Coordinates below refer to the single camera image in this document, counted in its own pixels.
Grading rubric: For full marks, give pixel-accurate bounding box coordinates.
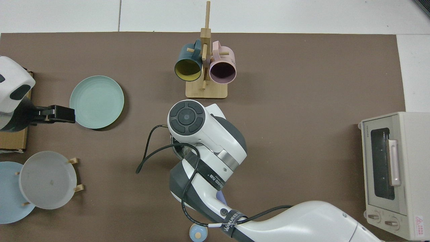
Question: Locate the pale green plate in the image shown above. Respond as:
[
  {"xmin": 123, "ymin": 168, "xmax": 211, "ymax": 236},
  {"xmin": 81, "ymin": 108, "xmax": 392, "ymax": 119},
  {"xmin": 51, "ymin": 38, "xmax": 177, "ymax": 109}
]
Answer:
[{"xmin": 70, "ymin": 75, "xmax": 125, "ymax": 129}]

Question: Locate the grey plate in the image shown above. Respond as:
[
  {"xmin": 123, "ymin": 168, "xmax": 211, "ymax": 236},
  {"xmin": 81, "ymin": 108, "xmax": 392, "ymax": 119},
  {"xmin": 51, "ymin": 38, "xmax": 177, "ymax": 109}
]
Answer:
[{"xmin": 18, "ymin": 151, "xmax": 77, "ymax": 210}]

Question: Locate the wooden plate rack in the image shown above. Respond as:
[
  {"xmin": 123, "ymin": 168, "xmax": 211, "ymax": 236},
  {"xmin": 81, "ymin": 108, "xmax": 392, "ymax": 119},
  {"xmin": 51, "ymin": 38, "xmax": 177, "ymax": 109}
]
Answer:
[{"xmin": 15, "ymin": 157, "xmax": 84, "ymax": 206}]

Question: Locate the light blue plate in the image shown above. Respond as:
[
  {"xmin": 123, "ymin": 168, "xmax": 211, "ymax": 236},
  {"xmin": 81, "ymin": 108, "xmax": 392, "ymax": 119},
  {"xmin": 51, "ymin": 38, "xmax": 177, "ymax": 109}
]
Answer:
[{"xmin": 0, "ymin": 161, "xmax": 36, "ymax": 224}]

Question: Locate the dark teal cup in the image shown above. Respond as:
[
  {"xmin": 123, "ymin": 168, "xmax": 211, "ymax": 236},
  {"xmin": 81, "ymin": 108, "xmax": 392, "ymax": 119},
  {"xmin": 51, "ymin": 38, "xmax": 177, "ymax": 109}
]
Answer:
[{"xmin": 174, "ymin": 39, "xmax": 204, "ymax": 82}]

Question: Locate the wooden cup stand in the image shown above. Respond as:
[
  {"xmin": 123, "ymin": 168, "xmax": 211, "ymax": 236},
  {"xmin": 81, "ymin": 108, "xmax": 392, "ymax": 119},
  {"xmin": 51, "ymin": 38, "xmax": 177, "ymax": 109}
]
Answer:
[{"xmin": 185, "ymin": 1, "xmax": 228, "ymax": 99}]

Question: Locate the pink cup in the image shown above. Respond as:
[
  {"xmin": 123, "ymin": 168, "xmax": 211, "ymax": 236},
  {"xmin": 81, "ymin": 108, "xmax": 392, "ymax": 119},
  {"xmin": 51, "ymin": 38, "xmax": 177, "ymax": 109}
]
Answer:
[{"xmin": 209, "ymin": 41, "xmax": 237, "ymax": 84}]

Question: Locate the brown table cloth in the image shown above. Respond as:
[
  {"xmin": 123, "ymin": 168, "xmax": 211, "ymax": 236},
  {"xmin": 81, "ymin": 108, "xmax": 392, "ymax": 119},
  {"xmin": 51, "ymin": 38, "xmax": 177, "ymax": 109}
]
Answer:
[{"xmin": 0, "ymin": 32, "xmax": 406, "ymax": 242}]

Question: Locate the pale toaster oven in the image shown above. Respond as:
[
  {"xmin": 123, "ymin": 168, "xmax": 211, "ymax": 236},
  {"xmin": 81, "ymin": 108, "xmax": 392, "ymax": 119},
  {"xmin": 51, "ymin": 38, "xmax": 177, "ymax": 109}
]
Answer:
[{"xmin": 358, "ymin": 112, "xmax": 430, "ymax": 241}]

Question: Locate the dark grey panel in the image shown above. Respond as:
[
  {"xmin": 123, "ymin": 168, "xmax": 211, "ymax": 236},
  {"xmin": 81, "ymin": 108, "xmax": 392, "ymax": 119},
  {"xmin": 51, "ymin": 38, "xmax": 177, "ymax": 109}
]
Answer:
[{"xmin": 412, "ymin": 0, "xmax": 430, "ymax": 17}]

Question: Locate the wire basket with wooden floor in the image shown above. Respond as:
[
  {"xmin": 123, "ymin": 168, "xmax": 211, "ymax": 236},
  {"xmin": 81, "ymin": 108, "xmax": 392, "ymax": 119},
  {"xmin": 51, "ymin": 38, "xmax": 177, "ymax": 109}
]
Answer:
[{"xmin": 0, "ymin": 69, "xmax": 35, "ymax": 154}]

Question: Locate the black pot with blue handle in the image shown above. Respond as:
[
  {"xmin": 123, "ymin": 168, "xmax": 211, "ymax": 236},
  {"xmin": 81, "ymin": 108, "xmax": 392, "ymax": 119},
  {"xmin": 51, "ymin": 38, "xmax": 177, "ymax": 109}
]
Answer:
[{"xmin": 170, "ymin": 134, "xmax": 229, "ymax": 207}]

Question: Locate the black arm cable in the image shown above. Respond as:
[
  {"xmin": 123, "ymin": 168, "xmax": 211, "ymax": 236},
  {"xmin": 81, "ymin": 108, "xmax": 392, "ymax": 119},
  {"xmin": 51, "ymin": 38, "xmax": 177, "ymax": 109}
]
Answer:
[{"xmin": 136, "ymin": 124, "xmax": 293, "ymax": 229}]

